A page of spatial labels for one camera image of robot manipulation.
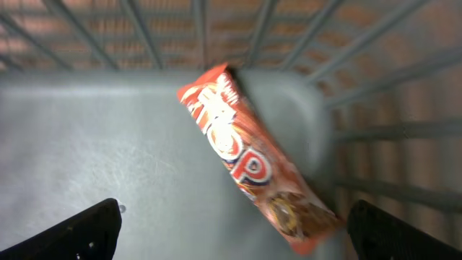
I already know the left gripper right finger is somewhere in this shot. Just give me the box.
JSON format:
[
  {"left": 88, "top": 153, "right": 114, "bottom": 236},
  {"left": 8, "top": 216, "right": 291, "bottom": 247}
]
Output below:
[{"left": 346, "top": 200, "right": 461, "bottom": 260}]

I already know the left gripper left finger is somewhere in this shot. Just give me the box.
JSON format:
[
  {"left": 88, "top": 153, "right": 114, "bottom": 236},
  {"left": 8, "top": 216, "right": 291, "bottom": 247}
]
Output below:
[{"left": 1, "top": 198, "right": 122, "bottom": 260}]

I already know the orange chocolate bar wrapper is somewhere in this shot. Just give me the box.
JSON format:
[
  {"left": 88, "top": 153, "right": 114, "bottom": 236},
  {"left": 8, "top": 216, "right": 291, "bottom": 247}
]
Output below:
[{"left": 177, "top": 63, "right": 343, "bottom": 254}]

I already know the grey plastic shopping basket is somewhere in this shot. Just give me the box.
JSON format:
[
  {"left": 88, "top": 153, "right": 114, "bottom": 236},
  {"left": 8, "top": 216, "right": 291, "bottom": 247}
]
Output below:
[{"left": 1, "top": 0, "right": 461, "bottom": 259}]

